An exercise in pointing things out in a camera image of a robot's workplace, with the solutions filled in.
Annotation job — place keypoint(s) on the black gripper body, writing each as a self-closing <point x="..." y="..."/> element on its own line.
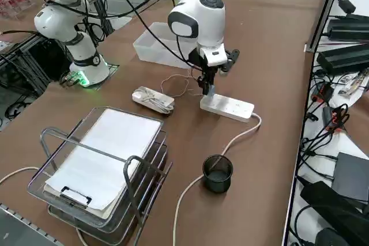
<point x="197" y="58"/>

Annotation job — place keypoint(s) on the pale blue phone charger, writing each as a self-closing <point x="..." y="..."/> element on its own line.
<point x="211" y="91"/>

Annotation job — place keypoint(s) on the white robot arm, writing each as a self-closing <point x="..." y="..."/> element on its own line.
<point x="207" y="24"/>

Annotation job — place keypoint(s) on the long white power strip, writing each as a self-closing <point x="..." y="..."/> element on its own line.
<point x="230" y="109"/>

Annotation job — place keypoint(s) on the short white power strip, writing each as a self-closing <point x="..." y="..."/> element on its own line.
<point x="152" y="100"/>

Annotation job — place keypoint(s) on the long black power brick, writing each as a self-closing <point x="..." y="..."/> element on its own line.
<point x="343" y="58"/>
<point x="350" y="28"/>

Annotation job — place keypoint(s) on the small black power adapter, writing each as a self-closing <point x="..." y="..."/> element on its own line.
<point x="346" y="5"/>

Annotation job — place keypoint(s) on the clear plastic bin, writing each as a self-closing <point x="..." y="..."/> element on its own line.
<point x="152" y="47"/>

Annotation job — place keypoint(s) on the black mesh pen cup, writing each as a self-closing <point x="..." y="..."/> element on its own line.
<point x="217" y="177"/>

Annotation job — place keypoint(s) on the clipboard with white paper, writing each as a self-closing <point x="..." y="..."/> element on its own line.
<point x="115" y="148"/>

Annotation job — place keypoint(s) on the red black connector box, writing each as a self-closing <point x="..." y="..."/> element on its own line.
<point x="324" y="92"/>

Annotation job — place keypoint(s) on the printed card packet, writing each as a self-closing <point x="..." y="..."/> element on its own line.
<point x="353" y="83"/>

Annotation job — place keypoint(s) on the flat black box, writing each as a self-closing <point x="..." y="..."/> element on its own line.
<point x="353" y="177"/>

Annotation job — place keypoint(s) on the black bag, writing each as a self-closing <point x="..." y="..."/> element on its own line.
<point x="331" y="208"/>

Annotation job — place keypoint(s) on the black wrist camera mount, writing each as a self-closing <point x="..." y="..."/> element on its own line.
<point x="233" y="58"/>

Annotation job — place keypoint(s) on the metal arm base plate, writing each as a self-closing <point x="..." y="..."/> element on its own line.
<point x="113" y="68"/>

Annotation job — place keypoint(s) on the aluminium frame post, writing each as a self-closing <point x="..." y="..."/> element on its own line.
<point x="325" y="7"/>

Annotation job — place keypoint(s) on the grey aluminium frame rail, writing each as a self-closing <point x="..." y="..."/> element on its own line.
<point x="17" y="226"/>

